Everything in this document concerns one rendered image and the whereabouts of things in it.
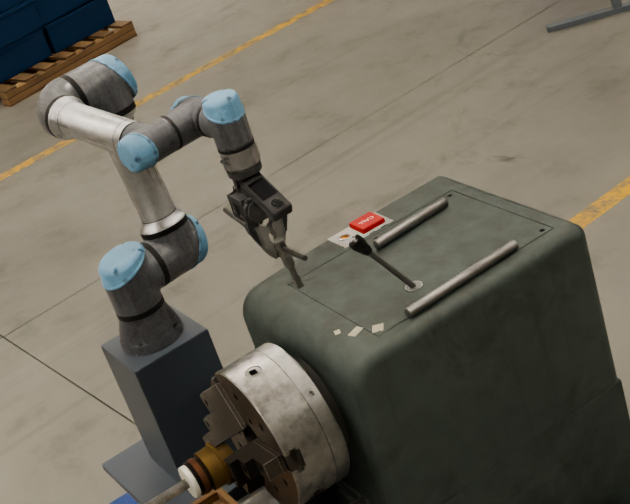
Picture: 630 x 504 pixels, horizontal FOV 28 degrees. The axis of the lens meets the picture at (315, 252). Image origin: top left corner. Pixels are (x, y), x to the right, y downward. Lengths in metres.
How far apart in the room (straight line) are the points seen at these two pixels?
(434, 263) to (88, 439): 2.56
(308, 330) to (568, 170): 3.26
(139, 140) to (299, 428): 0.63
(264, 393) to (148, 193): 0.68
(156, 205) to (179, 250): 0.12
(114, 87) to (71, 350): 2.83
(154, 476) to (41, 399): 2.16
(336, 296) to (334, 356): 0.19
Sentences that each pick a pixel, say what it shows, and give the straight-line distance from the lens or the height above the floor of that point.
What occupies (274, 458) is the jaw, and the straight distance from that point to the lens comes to 2.41.
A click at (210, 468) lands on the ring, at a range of 2.47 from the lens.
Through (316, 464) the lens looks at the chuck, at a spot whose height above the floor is 1.07.
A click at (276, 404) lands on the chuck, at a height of 1.20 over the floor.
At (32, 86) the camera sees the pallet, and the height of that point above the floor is 0.06.
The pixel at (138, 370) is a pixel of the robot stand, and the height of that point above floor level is 1.10.
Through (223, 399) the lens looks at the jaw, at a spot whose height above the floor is 1.17.
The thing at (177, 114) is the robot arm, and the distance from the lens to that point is 2.50.
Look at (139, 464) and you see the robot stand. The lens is 3.23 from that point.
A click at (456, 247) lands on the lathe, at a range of 2.60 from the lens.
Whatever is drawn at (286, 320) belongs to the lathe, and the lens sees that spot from 2.56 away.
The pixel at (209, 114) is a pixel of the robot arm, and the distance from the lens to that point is 2.43.
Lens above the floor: 2.49
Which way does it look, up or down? 27 degrees down
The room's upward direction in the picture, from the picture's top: 19 degrees counter-clockwise
